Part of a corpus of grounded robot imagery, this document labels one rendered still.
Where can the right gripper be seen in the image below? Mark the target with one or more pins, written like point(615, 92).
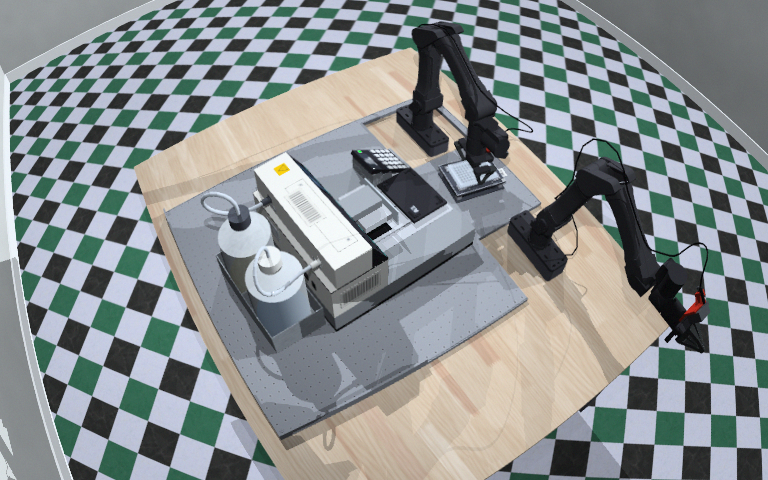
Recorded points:
point(476, 153)

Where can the grey flexible hose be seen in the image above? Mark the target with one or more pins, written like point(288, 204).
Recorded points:
point(264, 248)

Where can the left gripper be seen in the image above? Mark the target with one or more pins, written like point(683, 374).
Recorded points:
point(672, 315)

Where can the white flexible hose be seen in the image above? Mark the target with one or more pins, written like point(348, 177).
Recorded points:
point(224, 196)

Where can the dark grey rectangular frame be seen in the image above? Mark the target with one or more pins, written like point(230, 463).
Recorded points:
point(469, 192)

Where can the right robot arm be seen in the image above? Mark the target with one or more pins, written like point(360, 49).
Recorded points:
point(427, 95)

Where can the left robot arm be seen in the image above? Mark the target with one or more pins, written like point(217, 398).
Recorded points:
point(600, 178)

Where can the white multi-well plate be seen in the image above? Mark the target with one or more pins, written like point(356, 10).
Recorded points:
point(465, 180)

